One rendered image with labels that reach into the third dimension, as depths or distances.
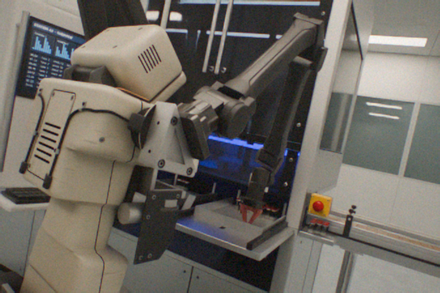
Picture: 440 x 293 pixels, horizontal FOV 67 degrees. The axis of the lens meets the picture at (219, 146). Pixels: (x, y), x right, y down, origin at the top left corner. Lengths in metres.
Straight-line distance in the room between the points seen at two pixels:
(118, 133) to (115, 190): 0.15
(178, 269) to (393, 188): 4.71
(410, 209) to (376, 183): 0.61
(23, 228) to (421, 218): 5.25
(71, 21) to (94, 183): 1.02
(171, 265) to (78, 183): 1.03
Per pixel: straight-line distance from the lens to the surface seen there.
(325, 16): 1.44
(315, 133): 1.33
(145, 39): 0.70
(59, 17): 1.58
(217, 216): 1.18
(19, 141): 1.54
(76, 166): 0.67
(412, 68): 6.10
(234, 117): 0.65
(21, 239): 2.41
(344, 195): 5.95
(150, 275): 1.73
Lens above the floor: 1.20
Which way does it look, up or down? 3 degrees down
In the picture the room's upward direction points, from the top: 12 degrees clockwise
